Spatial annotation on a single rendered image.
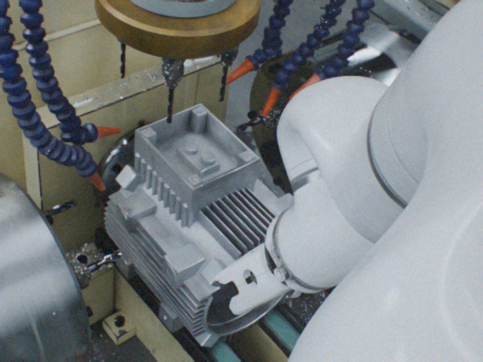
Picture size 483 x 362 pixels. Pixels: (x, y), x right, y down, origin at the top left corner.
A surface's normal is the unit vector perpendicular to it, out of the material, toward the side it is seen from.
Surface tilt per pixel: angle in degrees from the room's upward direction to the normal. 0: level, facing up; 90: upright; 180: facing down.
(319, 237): 86
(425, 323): 15
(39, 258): 36
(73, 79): 90
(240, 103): 0
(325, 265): 103
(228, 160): 0
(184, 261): 0
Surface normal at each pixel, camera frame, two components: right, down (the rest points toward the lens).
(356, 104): -0.15, -0.80
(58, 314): 0.61, 0.19
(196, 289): 0.09, -0.70
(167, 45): -0.07, 0.69
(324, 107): -0.36, -0.72
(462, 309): 0.32, -0.56
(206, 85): 0.62, 0.59
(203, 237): -0.36, -0.37
